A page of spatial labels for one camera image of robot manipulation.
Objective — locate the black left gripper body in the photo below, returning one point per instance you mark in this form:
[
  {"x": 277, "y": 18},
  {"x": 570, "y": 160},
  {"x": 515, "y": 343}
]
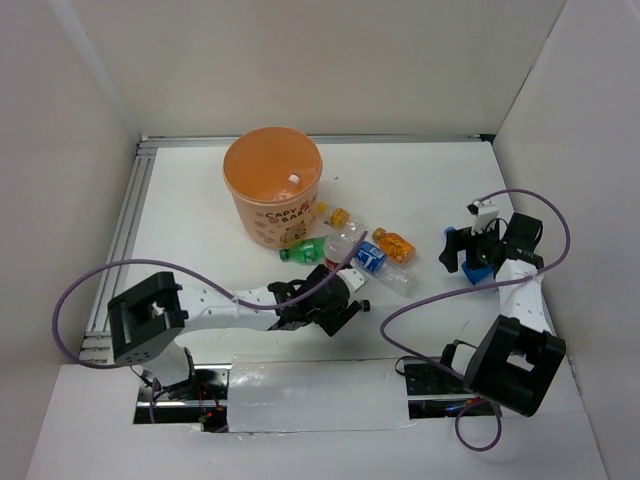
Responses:
[{"x": 332, "y": 321}]

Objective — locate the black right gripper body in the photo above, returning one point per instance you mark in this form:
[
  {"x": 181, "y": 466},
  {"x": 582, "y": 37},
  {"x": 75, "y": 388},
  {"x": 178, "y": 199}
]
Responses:
[{"x": 482, "y": 245}]

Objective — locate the clear bottle black cap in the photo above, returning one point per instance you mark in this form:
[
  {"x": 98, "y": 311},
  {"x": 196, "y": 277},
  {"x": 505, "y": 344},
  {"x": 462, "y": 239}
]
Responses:
[{"x": 360, "y": 306}]

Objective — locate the clear bottle blue cap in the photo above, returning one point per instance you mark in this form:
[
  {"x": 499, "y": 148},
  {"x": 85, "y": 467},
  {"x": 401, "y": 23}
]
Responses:
[{"x": 477, "y": 272}]

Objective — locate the green plastic soda bottle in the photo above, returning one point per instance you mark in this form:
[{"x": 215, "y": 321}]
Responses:
[{"x": 307, "y": 252}]

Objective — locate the clear bottle red label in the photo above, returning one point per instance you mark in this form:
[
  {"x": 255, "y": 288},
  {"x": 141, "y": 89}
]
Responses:
[{"x": 337, "y": 246}]

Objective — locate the orange juice bottle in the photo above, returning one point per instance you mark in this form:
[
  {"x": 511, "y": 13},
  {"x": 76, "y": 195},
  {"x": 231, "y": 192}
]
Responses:
[{"x": 393, "y": 245}]

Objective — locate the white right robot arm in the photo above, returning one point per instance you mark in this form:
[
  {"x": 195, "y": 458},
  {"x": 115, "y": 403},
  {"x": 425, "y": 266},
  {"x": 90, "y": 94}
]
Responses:
[{"x": 517, "y": 360}]

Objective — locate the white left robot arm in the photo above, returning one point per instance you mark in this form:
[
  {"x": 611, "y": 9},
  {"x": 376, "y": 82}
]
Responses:
[{"x": 146, "y": 319}]

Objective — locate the white-capped bottle inside bin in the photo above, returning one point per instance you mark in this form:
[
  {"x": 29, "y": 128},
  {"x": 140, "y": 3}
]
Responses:
[{"x": 289, "y": 188}]

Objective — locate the orange capybara plastic bin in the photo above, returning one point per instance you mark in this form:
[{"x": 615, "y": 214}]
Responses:
[{"x": 255, "y": 165}]

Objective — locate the clear bottle blue label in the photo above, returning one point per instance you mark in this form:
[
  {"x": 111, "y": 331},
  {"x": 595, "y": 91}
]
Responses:
[{"x": 374, "y": 262}]

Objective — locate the clear bottle yellow cap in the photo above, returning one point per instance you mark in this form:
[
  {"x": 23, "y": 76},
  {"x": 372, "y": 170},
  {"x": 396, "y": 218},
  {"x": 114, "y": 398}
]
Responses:
[{"x": 340, "y": 220}]

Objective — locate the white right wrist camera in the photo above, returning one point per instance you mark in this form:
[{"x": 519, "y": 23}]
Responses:
[{"x": 484, "y": 212}]

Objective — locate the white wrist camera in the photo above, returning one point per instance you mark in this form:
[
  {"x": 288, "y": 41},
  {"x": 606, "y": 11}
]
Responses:
[
  {"x": 353, "y": 279},
  {"x": 484, "y": 212}
]

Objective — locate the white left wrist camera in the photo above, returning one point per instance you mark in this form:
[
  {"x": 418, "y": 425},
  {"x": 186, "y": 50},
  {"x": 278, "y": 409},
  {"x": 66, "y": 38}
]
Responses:
[{"x": 353, "y": 279}]

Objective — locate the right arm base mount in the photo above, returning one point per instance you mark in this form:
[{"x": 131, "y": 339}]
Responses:
[{"x": 432, "y": 393}]

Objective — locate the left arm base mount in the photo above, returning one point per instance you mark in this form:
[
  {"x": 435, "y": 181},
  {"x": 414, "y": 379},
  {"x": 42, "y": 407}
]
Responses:
[{"x": 202, "y": 401}]

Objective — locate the aluminium frame rail left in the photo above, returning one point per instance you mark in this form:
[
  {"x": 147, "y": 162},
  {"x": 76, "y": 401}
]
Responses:
[{"x": 96, "y": 344}]

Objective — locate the aluminium frame rail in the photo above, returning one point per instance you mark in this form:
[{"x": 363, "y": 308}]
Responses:
[
  {"x": 96, "y": 344},
  {"x": 205, "y": 141}
]

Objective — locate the aluminium frame rail back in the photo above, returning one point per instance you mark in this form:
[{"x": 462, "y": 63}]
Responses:
[{"x": 205, "y": 141}]

